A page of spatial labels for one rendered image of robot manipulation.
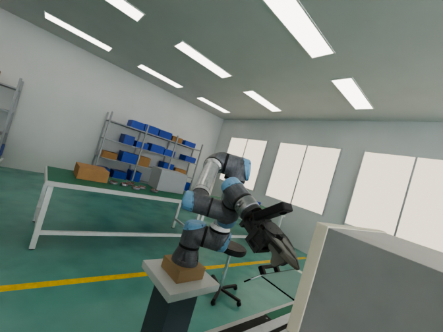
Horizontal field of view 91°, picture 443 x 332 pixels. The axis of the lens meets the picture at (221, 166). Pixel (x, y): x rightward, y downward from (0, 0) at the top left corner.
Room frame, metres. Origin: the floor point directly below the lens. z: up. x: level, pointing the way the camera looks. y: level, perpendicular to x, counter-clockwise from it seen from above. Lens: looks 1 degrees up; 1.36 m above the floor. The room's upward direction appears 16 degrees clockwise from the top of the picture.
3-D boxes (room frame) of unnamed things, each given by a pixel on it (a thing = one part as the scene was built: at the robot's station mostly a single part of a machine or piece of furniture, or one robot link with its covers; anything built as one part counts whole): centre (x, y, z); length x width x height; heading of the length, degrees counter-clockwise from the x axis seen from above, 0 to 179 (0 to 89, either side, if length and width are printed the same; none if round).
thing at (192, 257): (1.22, 0.05, 0.86); 0.15 x 0.15 x 0.10
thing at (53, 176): (3.25, 1.12, 0.38); 2.20 x 0.90 x 0.75; 130
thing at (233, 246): (2.50, -0.40, 0.28); 0.54 x 0.49 x 0.56; 40
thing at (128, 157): (6.31, 2.70, 0.92); 0.42 x 0.42 x 0.29; 41
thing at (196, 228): (1.22, 0.04, 0.98); 0.13 x 0.12 x 0.14; 89
